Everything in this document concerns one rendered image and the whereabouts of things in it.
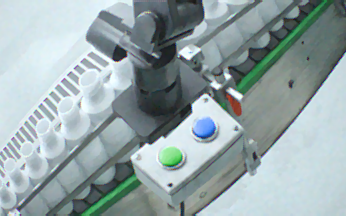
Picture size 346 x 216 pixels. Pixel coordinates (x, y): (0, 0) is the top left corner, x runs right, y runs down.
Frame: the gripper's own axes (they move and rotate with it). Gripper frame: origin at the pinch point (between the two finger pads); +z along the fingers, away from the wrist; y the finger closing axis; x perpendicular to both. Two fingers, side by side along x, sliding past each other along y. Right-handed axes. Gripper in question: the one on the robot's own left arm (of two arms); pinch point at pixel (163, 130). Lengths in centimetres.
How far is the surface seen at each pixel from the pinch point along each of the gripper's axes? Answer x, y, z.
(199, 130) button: 0.4, -5.3, 6.8
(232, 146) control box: 4.3, -7.9, 9.9
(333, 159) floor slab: -8, -69, 129
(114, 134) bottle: -11.8, 0.4, 16.9
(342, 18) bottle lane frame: -4, -58, 30
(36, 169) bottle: -14.1, 18.1, 11.0
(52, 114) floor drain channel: -100, -27, 163
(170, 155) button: 0.4, -0.2, 6.8
